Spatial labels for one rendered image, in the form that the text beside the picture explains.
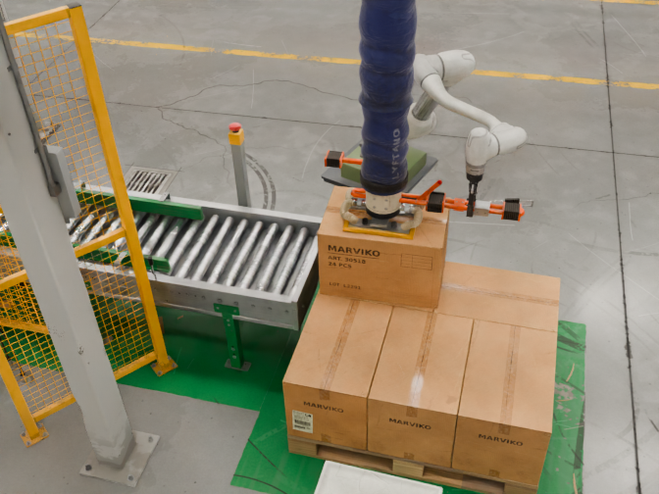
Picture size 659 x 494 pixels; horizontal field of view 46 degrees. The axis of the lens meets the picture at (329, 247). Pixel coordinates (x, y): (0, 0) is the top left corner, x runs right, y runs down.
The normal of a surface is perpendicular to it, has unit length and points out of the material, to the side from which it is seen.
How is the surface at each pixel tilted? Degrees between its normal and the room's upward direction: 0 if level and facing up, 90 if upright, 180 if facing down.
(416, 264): 90
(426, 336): 0
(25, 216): 90
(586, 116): 0
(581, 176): 0
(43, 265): 90
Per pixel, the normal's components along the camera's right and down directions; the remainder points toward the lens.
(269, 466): -0.03, -0.76
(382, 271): -0.22, 0.64
